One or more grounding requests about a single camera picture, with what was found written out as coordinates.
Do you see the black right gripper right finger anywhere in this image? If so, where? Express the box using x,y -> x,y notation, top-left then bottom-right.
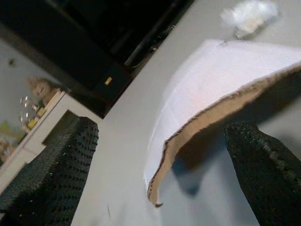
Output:
223,121 -> 301,226

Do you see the crumpled clear plastic wrapper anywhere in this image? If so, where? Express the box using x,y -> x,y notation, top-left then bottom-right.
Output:
220,0 -> 280,39

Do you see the clear glass bowl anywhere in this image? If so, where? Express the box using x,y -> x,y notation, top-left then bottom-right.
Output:
19,96 -> 40,125

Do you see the white low cabinet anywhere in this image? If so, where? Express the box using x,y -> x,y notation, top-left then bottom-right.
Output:
0,91 -> 82,189

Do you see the black speaker box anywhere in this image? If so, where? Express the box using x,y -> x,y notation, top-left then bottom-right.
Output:
93,63 -> 131,104

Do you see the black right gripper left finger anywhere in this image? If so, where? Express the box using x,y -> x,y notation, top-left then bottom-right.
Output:
0,116 -> 99,226

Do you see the beige figurine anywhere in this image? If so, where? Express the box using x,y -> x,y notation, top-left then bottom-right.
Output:
26,76 -> 59,106

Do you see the white torn cardboard piece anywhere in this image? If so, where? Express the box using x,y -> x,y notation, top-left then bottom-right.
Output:
142,39 -> 301,209

